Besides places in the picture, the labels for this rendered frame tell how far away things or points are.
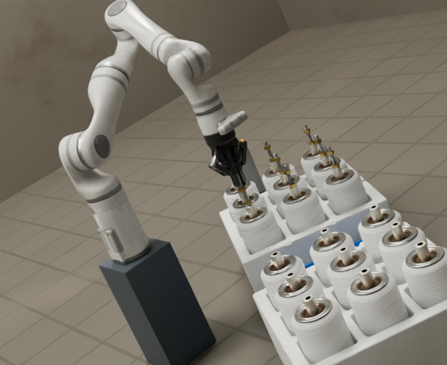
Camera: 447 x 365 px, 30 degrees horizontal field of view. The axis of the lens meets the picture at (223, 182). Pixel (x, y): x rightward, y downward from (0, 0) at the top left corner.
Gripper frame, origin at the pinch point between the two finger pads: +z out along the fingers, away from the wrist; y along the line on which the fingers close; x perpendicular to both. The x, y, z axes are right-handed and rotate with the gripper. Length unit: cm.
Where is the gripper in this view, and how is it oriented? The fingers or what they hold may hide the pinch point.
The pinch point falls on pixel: (238, 179)
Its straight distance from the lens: 204.4
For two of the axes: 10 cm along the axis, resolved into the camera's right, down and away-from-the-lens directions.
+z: 3.7, 8.7, 3.3
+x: 6.8, -0.2, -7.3
